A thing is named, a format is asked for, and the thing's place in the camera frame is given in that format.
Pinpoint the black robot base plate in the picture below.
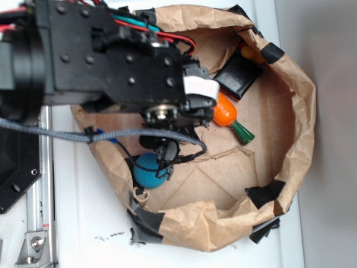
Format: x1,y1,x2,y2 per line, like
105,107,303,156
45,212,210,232
0,128,41,214

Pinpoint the blue ball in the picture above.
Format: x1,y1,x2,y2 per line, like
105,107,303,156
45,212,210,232
133,153,169,189

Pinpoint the brown paper bag tray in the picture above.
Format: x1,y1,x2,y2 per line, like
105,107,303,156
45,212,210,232
89,4,316,252

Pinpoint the yellow ball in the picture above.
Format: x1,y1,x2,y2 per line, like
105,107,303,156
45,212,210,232
240,45,255,59

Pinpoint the orange plastic carrot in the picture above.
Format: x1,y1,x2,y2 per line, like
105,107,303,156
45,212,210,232
213,92,255,145

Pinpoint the grey braided cable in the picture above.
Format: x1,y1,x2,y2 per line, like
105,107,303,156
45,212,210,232
0,117,209,165

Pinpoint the aluminium rail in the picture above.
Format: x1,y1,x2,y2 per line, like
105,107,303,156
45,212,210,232
26,106,56,268

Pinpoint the metal corner bracket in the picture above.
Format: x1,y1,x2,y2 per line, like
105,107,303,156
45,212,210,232
14,231,51,267

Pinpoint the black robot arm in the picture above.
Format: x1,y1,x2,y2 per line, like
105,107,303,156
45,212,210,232
1,1,219,178

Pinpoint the black rectangular block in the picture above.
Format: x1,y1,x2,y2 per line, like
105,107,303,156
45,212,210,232
214,52,263,101

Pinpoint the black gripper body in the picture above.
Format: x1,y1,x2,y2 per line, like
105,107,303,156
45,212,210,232
35,1,218,169

